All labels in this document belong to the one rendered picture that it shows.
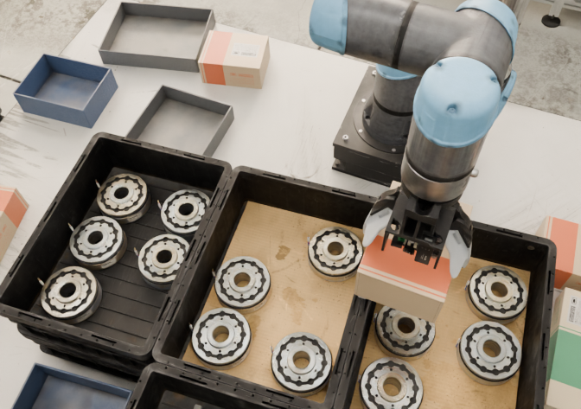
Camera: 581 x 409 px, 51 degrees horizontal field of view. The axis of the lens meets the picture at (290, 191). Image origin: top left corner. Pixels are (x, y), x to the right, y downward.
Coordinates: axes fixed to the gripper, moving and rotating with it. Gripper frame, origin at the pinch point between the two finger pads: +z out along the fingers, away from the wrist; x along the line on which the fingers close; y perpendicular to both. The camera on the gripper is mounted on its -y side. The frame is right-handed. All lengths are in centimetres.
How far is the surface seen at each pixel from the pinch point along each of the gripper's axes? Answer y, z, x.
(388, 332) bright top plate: 4.4, 24.2, 0.1
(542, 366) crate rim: 3.3, 17.3, 23.8
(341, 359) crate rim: 14.0, 17.3, -5.3
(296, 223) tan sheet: -11.5, 27.6, -23.6
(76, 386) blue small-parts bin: 31, 40, -52
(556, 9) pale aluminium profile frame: -192, 104, 22
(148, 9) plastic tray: -66, 38, -92
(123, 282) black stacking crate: 13, 28, -49
